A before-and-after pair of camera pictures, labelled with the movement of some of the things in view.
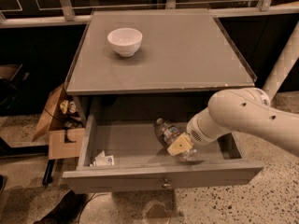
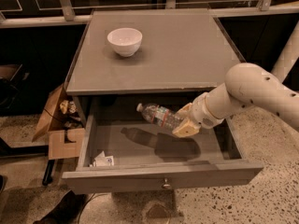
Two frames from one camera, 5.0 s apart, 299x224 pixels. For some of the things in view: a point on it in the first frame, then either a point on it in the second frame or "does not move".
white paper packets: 101,160 does not move
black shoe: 67,211 does not move
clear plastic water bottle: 168,134 -> 158,115
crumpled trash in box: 66,105 does not move
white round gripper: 193,132 -> 201,114
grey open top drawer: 120,151 does not move
